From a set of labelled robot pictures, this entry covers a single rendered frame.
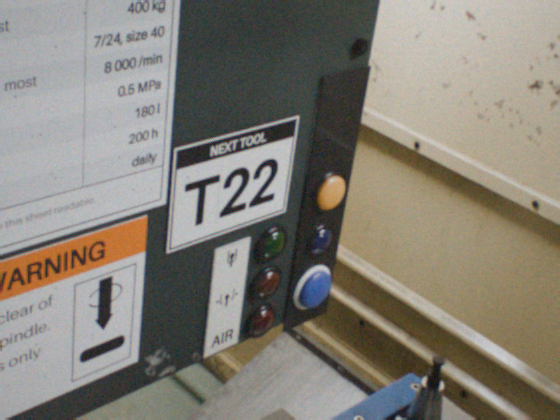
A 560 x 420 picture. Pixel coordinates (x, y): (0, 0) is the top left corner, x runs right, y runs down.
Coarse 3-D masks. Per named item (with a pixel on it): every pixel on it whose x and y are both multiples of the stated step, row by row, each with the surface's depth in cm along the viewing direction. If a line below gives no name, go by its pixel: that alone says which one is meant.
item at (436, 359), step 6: (432, 360) 108; (438, 360) 108; (444, 360) 108; (432, 366) 109; (438, 366) 108; (432, 372) 109; (438, 372) 109; (426, 378) 110; (432, 378) 109; (438, 378) 109; (426, 384) 110; (432, 384) 109; (438, 384) 109
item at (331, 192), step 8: (336, 176) 64; (328, 184) 64; (336, 184) 64; (344, 184) 65; (320, 192) 64; (328, 192) 64; (336, 192) 65; (344, 192) 66; (320, 200) 64; (328, 200) 64; (336, 200) 65; (328, 208) 65
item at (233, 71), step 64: (192, 0) 50; (256, 0) 53; (320, 0) 56; (192, 64) 52; (256, 64) 55; (320, 64) 59; (192, 128) 54; (0, 256) 48; (192, 256) 59; (256, 256) 63; (192, 320) 61; (128, 384) 60
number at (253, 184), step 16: (240, 160) 57; (256, 160) 59; (272, 160) 60; (224, 176) 57; (240, 176) 58; (256, 176) 59; (272, 176) 60; (224, 192) 58; (240, 192) 59; (256, 192) 60; (272, 192) 61; (224, 208) 58; (240, 208) 59; (256, 208) 61
